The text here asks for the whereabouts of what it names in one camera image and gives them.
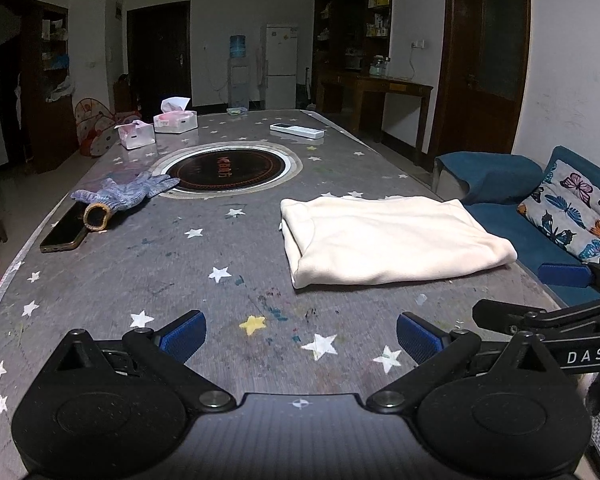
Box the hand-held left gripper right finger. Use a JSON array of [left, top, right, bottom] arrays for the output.
[[366, 311, 551, 415]]

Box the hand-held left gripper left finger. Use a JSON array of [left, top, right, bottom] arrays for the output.
[[55, 310, 236, 413]]

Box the cream sweatshirt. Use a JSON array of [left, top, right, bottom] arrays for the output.
[[279, 195, 518, 290]]

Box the white refrigerator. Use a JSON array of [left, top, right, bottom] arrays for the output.
[[264, 23, 300, 110]]

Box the tall wooden shelf cabinet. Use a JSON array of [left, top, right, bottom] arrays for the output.
[[312, 0, 395, 111]]

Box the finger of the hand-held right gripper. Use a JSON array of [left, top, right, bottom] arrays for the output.
[[536, 259, 600, 295], [472, 298, 600, 341]]

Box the patterned play tent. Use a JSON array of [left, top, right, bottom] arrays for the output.
[[75, 97, 141, 157]]

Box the dark entrance door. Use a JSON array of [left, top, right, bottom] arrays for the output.
[[126, 1, 192, 116]]

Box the grey star-print tablecloth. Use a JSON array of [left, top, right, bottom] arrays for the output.
[[0, 109, 581, 480]]

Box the grey knit work glove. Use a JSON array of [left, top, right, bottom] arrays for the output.
[[70, 171, 181, 233]]

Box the blue sofa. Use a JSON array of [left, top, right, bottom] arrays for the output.
[[432, 146, 600, 308]]

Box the dark wooden glazed door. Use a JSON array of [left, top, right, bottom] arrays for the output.
[[432, 0, 531, 161]]

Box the dark wooden side table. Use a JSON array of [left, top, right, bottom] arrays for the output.
[[316, 69, 434, 161]]

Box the white water dispenser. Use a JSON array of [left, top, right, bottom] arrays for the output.
[[226, 58, 251, 111]]

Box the round built-in induction cooktop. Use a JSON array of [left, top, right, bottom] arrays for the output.
[[150, 141, 303, 195]]

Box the butterfly print cushion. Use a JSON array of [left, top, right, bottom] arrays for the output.
[[517, 159, 600, 263]]

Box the white pink tissue box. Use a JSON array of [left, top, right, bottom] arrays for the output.
[[116, 120, 156, 150], [153, 96, 198, 134]]

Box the white remote control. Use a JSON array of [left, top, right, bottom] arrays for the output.
[[270, 122, 326, 140]]

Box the black smartphone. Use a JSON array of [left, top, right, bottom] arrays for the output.
[[40, 205, 92, 253]]

